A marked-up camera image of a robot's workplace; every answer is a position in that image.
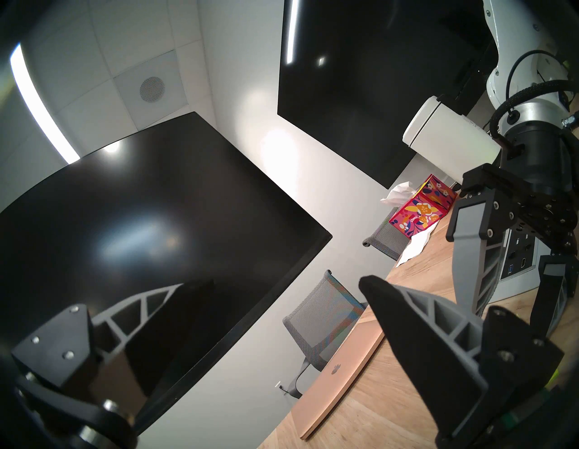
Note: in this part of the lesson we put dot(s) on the yellow sticky note pad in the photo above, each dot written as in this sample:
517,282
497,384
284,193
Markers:
552,378

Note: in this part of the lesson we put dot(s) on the grey table power outlet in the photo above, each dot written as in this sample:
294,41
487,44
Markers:
520,258

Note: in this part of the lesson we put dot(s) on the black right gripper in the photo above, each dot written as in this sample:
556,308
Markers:
538,167

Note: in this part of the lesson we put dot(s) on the white cylindrical trash bin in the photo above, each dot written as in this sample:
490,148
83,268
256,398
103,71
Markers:
452,140

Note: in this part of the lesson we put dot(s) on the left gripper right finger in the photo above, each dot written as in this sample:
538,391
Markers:
443,357

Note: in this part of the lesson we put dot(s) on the ceiling light strip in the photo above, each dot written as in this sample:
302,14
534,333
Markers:
40,108

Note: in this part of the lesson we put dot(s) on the rose gold laptop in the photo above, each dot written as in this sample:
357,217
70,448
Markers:
334,384

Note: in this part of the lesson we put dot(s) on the round ceiling speaker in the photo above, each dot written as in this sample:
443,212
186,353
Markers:
152,89

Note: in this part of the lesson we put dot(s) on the white tissue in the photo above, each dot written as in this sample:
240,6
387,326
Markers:
398,193

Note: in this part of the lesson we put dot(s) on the large black wall television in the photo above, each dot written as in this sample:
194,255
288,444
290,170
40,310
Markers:
362,90

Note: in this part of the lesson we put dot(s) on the curved black monitor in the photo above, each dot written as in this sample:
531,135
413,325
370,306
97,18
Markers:
158,203

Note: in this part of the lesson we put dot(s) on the white paper napkin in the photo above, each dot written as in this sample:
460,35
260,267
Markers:
416,244

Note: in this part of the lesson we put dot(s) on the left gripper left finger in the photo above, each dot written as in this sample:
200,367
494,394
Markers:
59,348

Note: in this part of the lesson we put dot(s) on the colourful floral tissue box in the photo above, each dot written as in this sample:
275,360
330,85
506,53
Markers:
420,212

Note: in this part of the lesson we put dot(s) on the grey mesh office chair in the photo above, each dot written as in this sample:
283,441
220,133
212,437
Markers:
389,237
321,321

